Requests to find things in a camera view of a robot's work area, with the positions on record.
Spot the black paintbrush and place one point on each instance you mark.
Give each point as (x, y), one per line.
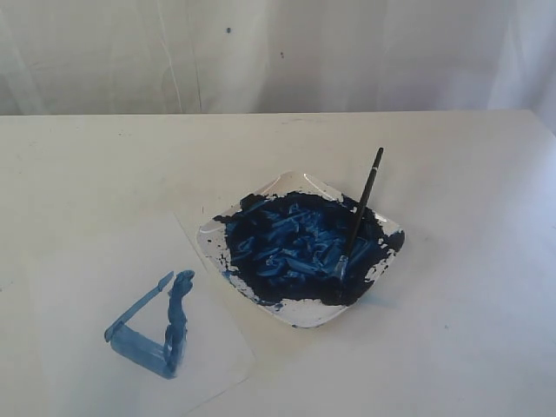
(340, 270)

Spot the white plate with blue paint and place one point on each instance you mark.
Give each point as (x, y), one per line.
(279, 245)

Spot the white paper sheet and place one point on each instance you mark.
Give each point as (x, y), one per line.
(129, 325)

